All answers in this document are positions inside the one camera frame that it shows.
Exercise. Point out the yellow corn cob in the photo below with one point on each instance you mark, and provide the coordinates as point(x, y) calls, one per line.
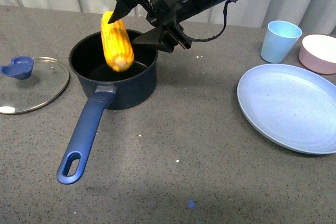
point(117, 48)

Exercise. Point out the glass pot lid blue knob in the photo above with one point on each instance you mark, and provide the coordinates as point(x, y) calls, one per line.
point(30, 83)

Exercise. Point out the dark blue saucepan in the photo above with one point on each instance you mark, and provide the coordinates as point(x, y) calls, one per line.
point(105, 89)

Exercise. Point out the light blue cup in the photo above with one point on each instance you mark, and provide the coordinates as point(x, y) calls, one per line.
point(280, 37)

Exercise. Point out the light blue plate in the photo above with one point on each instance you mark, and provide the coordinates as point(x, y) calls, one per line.
point(290, 106)

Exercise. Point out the pink bowl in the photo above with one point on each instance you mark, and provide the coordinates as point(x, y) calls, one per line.
point(317, 53)

